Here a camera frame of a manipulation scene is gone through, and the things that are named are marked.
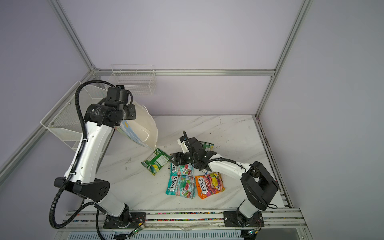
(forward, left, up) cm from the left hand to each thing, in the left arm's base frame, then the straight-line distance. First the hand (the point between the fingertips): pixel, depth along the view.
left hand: (125, 112), depth 70 cm
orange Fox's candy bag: (-22, -42, -34) cm, 58 cm away
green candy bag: (-9, -9, -34) cm, 36 cm away
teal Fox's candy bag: (-13, -29, -34) cm, 47 cm away
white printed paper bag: (+11, 0, -24) cm, 27 cm away
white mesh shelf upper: (-3, +29, -3) cm, 29 cm away
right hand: (-12, -21, -24) cm, 34 cm away
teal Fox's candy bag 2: (-23, -26, -34) cm, 49 cm away
